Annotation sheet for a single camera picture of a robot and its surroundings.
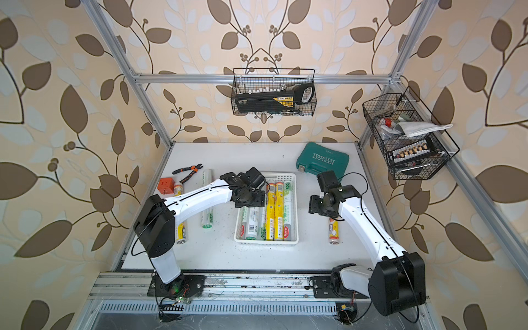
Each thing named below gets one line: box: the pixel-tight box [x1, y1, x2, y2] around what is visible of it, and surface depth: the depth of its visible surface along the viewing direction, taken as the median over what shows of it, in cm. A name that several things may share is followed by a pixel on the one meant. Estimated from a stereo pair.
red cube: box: [156, 177, 176, 195], surface depth 100 cm
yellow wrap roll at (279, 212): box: [274, 181, 284, 242], surface depth 91 cm
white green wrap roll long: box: [246, 206, 260, 241], surface depth 83 cm
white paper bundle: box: [394, 121, 454, 138], surface depth 63 cm
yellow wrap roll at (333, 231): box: [328, 217, 340, 246], surface depth 86 cm
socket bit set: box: [388, 138, 437, 165], surface depth 69 cm
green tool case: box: [295, 141, 350, 181], surface depth 110 cm
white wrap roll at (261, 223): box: [256, 206, 267, 241], surface depth 88 cm
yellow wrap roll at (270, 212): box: [265, 182, 276, 241], surface depth 89 cm
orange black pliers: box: [171, 162, 204, 183], surface depth 110 cm
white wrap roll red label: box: [236, 206, 248, 240], surface depth 86 cm
